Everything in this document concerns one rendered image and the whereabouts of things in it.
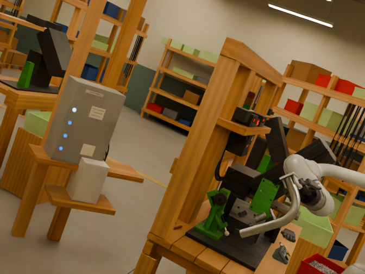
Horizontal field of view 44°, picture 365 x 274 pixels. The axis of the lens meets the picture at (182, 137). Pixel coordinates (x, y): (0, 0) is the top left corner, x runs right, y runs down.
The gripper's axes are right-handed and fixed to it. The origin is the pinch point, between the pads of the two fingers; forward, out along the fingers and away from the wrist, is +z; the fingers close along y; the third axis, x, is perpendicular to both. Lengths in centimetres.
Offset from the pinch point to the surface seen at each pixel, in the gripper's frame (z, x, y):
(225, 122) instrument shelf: -53, -68, -36
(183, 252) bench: -46, -6, -75
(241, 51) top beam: -21, -79, -6
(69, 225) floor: -143, -101, -241
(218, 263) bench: -57, 2, -63
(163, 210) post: -36, -27, -76
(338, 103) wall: -893, -477, -38
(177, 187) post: -34, -35, -64
